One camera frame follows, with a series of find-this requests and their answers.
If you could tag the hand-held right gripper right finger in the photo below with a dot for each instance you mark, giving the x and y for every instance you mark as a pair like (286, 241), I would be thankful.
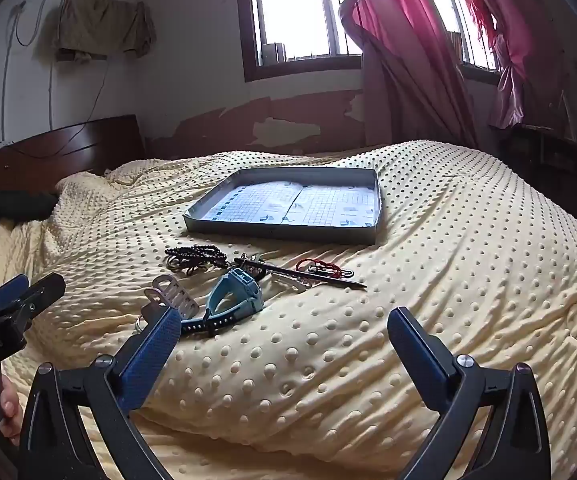
(418, 360)

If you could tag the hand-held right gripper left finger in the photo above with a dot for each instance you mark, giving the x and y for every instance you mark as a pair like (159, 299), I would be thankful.
(148, 355)

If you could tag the light blue wrist watch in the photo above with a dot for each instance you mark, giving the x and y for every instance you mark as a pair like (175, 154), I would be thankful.
(241, 292)

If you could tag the black ornamented hair stick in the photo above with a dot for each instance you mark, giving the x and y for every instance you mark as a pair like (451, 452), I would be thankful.
(318, 277)

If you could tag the silver hair clip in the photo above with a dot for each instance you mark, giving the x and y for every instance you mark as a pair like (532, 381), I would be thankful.
(301, 285)

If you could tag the grey tray with grid lining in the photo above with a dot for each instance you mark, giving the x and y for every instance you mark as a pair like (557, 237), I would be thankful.
(288, 205)

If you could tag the yellow dotted blanket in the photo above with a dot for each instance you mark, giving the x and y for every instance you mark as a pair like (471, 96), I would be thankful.
(368, 385)

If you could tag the dark pillow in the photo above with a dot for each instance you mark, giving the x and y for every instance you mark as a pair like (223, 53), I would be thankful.
(8, 207)

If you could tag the dark wooden headboard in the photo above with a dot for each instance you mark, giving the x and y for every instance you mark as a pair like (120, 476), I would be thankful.
(43, 160)

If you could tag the dark wooden cabinet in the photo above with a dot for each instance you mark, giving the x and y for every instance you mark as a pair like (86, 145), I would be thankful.
(543, 170)

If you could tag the brown cloth cover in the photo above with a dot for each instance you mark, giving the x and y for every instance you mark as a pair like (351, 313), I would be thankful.
(103, 25)

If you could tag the tied pink curtain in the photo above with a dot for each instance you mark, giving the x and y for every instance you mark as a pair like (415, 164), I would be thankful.
(508, 85)

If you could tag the large pink curtain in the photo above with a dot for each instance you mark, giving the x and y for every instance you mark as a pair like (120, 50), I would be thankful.
(408, 60)

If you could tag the small box on windowsill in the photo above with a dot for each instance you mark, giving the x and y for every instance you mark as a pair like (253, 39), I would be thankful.
(272, 52)

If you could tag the narrow barred window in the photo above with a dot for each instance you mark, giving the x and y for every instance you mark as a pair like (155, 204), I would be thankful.
(468, 35)

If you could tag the large barred window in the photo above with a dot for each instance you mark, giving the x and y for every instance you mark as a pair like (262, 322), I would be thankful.
(293, 10)

